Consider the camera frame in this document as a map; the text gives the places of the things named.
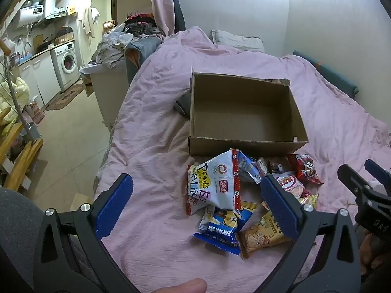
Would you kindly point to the teal bolster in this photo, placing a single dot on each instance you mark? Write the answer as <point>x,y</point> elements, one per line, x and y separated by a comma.
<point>326,70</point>

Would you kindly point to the white triangular snack bag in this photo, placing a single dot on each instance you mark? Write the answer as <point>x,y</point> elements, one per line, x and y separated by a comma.
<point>217,180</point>

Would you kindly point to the blue-grey jeans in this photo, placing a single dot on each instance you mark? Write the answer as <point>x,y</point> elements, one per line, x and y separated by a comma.
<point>142,52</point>

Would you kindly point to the person's right hand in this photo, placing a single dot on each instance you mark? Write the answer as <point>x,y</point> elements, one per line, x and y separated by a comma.
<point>374,256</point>

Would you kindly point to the grey metal pole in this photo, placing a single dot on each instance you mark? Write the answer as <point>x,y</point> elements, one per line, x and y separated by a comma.
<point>18,110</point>

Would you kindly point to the dark striped cloth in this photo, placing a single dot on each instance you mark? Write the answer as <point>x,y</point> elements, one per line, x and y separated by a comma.
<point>183,105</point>

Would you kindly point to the white washing machine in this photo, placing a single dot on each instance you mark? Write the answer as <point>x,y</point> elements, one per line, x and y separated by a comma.
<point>67,64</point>

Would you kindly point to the blue cartoon snack packet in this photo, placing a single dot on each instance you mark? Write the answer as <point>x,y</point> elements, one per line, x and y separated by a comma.
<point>218,229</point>

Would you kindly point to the wooden rack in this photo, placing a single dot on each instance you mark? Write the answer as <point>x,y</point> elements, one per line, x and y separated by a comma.
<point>21,158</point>

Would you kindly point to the orange snack packet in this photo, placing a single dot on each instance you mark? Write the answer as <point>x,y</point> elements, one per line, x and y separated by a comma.
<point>259,238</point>

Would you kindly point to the white water heater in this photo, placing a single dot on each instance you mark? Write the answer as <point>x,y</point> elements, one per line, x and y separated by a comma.
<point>35,13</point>

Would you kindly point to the hanging white towel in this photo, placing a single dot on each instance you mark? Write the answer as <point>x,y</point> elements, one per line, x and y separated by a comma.
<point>88,19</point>

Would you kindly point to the pile of white cloths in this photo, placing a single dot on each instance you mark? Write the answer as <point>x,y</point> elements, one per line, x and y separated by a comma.
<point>113,47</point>

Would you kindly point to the small red and white packet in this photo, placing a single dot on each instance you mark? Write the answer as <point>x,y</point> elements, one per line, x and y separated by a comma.
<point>261,163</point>

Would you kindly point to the person's left hand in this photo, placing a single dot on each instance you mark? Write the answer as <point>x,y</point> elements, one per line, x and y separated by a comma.
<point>183,286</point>

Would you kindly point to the pink curtain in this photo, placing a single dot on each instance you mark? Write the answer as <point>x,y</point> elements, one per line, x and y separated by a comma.
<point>160,3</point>

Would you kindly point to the small brown snack packet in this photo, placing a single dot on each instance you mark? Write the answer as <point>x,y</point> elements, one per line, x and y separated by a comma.
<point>278,166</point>

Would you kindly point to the black upright board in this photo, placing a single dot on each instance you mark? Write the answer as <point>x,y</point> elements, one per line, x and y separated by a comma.
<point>178,3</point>

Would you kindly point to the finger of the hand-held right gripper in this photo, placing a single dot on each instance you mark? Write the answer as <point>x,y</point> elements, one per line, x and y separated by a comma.
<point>349,177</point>
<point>377,172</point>

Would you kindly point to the patterned floor rug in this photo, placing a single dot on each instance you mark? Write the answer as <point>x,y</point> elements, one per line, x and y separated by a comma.
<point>65,97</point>

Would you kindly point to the pink blanket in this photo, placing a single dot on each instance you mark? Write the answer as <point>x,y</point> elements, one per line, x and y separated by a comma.
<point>336,122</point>

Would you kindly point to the pile of dark clothes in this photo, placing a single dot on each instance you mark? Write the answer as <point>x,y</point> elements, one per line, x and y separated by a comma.
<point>142,24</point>

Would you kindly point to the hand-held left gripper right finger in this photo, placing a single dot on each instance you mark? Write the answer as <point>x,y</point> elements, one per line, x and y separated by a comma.
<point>281,209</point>

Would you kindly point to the white kitchen cabinet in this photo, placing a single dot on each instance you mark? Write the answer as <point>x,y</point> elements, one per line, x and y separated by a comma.
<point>39,76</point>

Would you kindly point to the tan striped snack packet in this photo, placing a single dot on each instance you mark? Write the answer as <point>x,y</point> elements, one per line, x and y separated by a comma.
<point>249,205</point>

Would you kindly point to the person's grey trouser leg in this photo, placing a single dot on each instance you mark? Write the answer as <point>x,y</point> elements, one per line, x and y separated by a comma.
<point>18,219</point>

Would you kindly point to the yellow snack packet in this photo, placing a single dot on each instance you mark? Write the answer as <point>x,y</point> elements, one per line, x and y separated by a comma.
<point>310,200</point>

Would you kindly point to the grey pillow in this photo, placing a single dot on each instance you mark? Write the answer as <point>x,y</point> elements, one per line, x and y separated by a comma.
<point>236,40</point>

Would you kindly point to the cardboard box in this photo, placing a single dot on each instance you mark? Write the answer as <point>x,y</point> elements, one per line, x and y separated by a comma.
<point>244,119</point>

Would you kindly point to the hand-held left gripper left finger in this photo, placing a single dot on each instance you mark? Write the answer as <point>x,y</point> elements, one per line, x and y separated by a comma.
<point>114,207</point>

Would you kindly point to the white dresser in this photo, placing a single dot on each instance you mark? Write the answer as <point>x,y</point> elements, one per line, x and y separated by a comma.
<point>107,97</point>

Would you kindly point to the pale yellow duvet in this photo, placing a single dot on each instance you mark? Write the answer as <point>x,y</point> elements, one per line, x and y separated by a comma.
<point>16,94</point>

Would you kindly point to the red cartoon face snack bag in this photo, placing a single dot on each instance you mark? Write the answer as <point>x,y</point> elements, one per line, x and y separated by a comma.
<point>305,168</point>

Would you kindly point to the blue and white snack bag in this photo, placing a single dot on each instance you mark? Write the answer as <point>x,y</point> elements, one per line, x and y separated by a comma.
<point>248,168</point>

